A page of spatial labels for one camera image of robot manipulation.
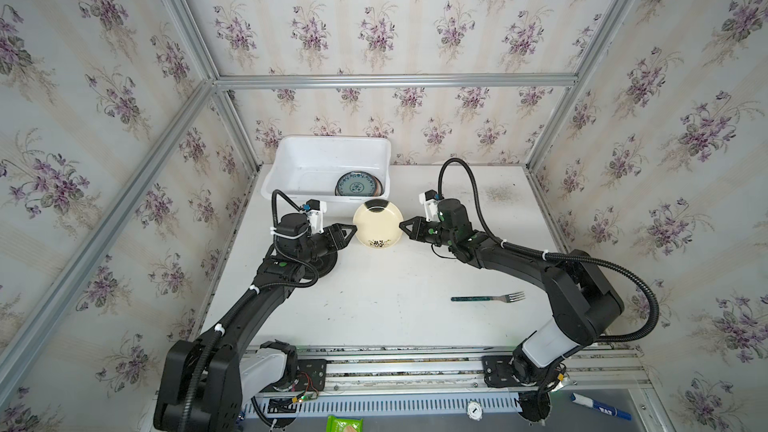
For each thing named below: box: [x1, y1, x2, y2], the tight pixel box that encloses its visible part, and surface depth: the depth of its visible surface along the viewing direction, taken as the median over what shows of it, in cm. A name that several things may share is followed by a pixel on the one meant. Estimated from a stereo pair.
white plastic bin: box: [261, 137, 391, 217], surface depth 117 cm
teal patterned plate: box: [336, 171, 377, 196], surface depth 110 cm
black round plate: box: [303, 251, 338, 280], surface depth 92 cm
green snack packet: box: [326, 415, 364, 432], surface depth 67 cm
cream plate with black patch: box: [353, 199, 404, 250], surface depth 87 cm
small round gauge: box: [466, 401, 484, 421], surface depth 70 cm
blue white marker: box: [571, 392, 632, 421], surface depth 70 cm
